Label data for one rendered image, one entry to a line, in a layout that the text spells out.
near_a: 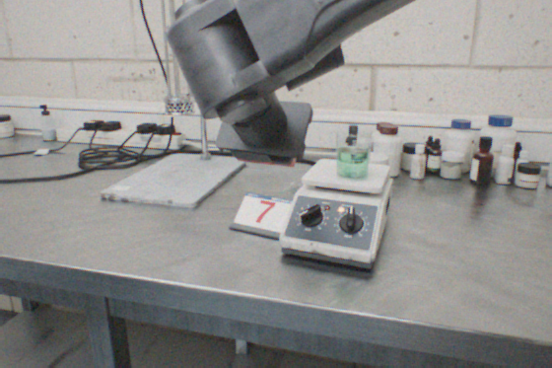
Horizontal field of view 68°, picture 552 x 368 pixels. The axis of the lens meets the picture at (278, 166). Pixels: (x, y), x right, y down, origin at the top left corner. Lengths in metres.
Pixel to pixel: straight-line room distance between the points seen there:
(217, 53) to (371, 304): 0.33
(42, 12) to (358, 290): 1.24
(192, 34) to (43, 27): 1.19
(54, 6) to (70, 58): 0.15
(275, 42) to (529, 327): 0.39
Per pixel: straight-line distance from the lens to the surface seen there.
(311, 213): 0.56
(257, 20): 0.29
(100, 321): 0.69
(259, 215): 0.66
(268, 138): 0.43
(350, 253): 0.55
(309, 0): 0.28
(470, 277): 0.58
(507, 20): 1.10
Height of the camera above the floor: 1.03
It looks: 17 degrees down
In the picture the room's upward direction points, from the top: straight up
